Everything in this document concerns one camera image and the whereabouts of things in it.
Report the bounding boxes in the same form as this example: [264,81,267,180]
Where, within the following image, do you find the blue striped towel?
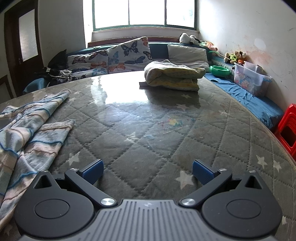
[0,89,75,224]

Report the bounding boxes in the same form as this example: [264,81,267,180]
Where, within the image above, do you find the long butterfly print pillow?
[69,67,109,81]
[67,50,109,70]

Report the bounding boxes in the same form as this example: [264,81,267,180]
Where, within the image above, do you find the white and black plush toy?
[179,32,201,45]

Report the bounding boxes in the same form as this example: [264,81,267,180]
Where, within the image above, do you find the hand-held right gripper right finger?
[180,159,263,207]

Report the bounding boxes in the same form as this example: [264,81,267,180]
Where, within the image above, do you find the brown plush toys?
[224,50,247,65]

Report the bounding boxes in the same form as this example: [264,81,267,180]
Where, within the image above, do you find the pile of dark clothes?
[35,49,73,86]

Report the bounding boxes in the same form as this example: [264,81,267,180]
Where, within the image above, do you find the green framed window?
[92,0,200,32]

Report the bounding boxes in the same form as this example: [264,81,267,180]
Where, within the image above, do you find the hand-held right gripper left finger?
[34,159,117,207]

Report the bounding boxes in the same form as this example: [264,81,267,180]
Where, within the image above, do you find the pink plush toy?
[200,40,219,52]

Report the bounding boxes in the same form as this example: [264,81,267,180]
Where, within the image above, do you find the grey quilted star table cover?
[0,71,296,241]

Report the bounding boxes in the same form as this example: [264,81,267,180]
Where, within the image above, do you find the folded yellow blanket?
[144,60,206,91]

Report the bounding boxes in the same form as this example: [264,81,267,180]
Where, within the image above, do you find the blue sofa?
[23,41,284,129]

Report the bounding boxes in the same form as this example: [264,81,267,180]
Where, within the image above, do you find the clear plastic storage box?
[233,61,272,97]

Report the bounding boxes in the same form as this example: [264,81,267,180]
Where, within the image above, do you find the square butterfly print pillow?
[107,36,153,72]

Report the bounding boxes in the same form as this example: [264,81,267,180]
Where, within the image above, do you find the grey pillow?
[167,44,211,69]

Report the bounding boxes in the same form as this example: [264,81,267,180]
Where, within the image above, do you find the red plastic stool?
[274,104,296,153]

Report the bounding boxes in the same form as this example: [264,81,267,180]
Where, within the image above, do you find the green plastic basin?
[210,65,231,77]

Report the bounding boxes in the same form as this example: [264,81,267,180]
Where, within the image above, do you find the dark wooden door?
[4,0,44,98]

